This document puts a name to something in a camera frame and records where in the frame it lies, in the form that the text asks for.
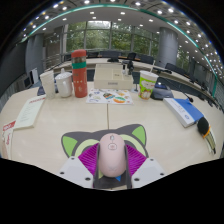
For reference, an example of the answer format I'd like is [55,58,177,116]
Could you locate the blue and white book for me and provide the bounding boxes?
[162,97,205,129]

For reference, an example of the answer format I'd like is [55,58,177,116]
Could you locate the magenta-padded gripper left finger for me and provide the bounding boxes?
[57,143,101,190]

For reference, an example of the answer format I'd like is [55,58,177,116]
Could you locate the black handheld microphone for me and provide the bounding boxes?
[196,116,218,155]

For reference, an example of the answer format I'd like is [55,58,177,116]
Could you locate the printed green-white paper cup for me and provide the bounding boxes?
[137,70,160,101]

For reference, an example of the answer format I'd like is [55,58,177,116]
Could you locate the red and white leaflet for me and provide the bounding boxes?
[1,120,17,159]

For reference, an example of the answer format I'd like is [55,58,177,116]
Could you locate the colourful sticker sheet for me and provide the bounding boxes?
[85,88,134,106]

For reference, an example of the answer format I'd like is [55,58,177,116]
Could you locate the white paper document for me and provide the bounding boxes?
[13,94,47,131]

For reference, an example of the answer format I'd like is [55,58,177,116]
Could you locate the black desk console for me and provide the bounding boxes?
[149,83,175,101]

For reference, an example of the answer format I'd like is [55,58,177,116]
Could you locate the cream cardboard box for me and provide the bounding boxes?
[93,63,134,90]

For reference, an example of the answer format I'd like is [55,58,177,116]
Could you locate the grey cat-face mouse pad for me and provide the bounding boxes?
[60,123,149,190]

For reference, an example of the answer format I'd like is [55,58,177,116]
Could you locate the dark office chairs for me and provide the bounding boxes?
[86,49,214,101]

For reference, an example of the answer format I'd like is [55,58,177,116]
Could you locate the long curved conference desk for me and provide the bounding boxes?
[49,57,221,108]

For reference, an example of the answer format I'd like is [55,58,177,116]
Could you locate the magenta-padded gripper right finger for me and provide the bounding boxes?
[123,143,167,190]

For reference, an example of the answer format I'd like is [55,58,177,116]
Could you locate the ceiling lights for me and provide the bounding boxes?
[19,0,221,78]

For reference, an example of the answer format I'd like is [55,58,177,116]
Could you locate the white paper cup stack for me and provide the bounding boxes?
[39,70,57,100]

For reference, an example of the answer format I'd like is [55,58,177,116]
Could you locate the pink computer mouse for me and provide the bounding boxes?
[97,132,128,178]

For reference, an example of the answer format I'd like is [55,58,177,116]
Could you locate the white lidded mug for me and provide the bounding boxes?
[54,68,74,99]

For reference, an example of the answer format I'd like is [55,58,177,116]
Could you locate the red drink bottle green band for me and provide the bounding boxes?
[70,49,89,99]

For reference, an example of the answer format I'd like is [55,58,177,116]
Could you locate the small black desk device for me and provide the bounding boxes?
[37,85,46,97]

